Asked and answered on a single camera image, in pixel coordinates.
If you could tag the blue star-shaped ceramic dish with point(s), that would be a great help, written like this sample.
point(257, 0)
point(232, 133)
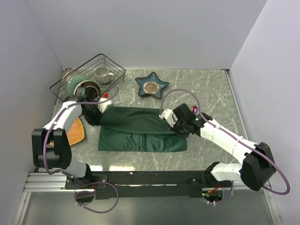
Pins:
point(151, 85)

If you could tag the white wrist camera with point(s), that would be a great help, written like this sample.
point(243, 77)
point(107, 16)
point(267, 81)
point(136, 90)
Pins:
point(169, 116)
point(104, 103)

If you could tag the orange woven fan-shaped mat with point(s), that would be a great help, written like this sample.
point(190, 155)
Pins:
point(76, 132)

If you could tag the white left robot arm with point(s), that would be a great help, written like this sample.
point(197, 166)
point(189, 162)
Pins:
point(50, 146)

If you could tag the striped grey ceramic mug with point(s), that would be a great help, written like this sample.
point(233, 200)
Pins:
point(103, 75)

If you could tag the iridescent rainbow metal spoon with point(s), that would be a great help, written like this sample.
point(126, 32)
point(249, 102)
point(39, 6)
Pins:
point(194, 109)

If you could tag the clear glass jar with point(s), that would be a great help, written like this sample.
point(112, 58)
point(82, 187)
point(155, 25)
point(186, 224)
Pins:
point(68, 74)

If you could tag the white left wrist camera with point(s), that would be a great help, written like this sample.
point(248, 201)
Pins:
point(104, 103)

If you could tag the black wire dish rack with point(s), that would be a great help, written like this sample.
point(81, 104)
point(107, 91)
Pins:
point(101, 60)

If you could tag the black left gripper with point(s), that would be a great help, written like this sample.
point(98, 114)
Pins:
point(97, 120)

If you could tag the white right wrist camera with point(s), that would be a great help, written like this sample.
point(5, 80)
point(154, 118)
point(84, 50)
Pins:
point(169, 116)

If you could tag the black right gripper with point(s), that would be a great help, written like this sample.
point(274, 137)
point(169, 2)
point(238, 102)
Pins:
point(183, 135)

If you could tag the green ceramic bowl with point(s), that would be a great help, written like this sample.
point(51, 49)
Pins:
point(73, 82)

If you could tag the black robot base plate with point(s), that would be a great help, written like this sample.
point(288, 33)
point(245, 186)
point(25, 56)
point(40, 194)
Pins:
point(147, 184)

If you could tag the dark brown ceramic bowl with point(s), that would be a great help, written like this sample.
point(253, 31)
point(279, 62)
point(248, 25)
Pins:
point(92, 90)

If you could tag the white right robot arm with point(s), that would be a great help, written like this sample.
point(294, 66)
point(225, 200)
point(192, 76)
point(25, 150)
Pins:
point(254, 165)

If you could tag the dark green cloth napkin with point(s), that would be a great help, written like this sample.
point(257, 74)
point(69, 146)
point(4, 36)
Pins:
point(133, 129)

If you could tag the aluminium frame rail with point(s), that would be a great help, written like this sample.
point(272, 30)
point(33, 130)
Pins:
point(43, 182)

